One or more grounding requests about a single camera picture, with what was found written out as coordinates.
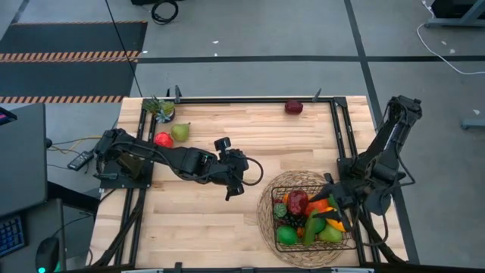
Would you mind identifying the thin black taut cable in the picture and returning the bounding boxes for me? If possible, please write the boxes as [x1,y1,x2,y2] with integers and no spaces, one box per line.
[105,0,143,98]

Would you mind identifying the white floor cable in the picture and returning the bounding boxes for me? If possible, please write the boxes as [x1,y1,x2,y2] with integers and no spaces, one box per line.
[415,0,485,76]

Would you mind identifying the small green lime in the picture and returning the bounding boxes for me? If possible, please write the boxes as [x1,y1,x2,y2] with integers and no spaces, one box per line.
[275,225,299,246]

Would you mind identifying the coiled black cable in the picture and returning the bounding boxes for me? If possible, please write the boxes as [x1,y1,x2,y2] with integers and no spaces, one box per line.
[150,0,180,26]

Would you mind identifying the black aluminium table frame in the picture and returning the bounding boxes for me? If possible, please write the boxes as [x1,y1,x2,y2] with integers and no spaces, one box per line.
[89,86,408,273]

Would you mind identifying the black computer mouse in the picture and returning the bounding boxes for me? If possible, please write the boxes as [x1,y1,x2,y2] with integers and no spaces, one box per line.
[35,237,61,273]

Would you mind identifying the black power adapter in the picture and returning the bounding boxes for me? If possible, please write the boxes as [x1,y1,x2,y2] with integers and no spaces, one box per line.
[67,150,95,171]

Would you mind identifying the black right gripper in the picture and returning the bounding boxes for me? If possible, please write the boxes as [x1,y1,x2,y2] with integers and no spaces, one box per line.
[308,181,365,232]

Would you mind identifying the round woven straw mat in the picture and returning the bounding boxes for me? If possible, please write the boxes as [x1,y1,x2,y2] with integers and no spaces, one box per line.
[256,170,359,269]

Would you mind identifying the long green vegetable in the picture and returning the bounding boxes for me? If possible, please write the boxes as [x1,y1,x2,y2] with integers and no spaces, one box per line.
[302,209,321,246]

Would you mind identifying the green pear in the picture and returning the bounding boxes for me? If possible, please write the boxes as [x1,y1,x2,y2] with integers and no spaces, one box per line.
[317,223,345,244]
[170,122,192,143]

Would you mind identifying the black keyboard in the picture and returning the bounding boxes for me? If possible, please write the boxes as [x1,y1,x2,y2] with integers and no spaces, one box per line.
[0,215,26,259]

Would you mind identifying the black wire basket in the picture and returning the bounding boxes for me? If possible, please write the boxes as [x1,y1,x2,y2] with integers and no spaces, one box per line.
[271,184,358,254]

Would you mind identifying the small screen device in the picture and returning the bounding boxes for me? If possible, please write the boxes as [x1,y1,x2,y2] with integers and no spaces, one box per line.
[0,107,18,126]

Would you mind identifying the dark red pomegranate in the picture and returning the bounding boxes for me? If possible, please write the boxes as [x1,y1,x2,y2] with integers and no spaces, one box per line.
[286,189,310,216]

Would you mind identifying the dark desk surface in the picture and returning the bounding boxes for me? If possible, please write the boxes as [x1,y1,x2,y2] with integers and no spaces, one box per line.
[0,196,68,273]

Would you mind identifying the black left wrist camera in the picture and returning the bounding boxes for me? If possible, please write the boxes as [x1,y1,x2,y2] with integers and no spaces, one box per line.
[214,136,232,152]

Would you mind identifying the pineapple top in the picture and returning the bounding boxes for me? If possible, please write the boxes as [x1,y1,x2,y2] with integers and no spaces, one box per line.
[142,95,177,124]

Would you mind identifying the black hazard-striped floor mat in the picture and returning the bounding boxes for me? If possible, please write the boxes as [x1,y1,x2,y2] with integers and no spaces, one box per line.
[0,20,149,104]

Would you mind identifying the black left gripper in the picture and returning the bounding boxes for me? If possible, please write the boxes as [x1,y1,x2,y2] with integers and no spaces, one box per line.
[217,149,250,202]

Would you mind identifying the dark red apple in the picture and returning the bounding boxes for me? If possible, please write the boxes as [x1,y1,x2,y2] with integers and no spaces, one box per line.
[284,99,305,115]

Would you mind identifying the dark grey computer monitor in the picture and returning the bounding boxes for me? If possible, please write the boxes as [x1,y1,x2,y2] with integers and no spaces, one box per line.
[0,102,49,217]

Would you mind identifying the grey furniture foot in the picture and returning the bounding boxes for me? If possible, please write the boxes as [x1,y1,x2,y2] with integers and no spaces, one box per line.
[461,118,485,130]

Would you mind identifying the grey desk leg frame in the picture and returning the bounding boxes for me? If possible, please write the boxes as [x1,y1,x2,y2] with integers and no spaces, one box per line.
[424,0,485,28]

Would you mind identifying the small striped green melon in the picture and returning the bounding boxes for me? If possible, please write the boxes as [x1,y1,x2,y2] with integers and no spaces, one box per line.
[273,202,289,220]

